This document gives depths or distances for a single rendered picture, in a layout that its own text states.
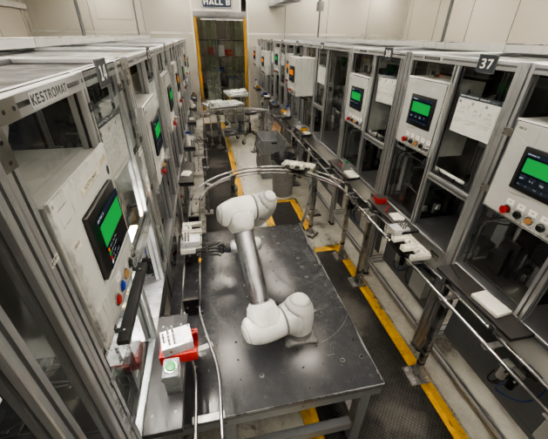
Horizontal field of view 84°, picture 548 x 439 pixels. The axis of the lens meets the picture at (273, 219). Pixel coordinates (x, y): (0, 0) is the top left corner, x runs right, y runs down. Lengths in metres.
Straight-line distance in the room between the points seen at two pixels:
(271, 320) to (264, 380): 0.29
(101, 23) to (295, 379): 9.21
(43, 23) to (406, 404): 10.09
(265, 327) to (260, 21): 8.77
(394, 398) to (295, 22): 9.02
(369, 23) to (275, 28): 2.74
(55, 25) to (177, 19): 2.85
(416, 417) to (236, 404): 1.31
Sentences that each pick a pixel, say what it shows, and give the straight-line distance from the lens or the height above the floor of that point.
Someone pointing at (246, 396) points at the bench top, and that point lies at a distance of 1.64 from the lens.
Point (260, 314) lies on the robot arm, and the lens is 1.56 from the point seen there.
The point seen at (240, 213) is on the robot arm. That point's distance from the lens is 1.50.
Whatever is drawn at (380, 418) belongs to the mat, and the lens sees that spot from 2.44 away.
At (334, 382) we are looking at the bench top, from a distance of 1.70.
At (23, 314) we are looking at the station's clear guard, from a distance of 0.73.
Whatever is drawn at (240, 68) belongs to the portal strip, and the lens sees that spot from 9.62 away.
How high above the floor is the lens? 2.12
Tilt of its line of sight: 31 degrees down
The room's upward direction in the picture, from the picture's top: 1 degrees clockwise
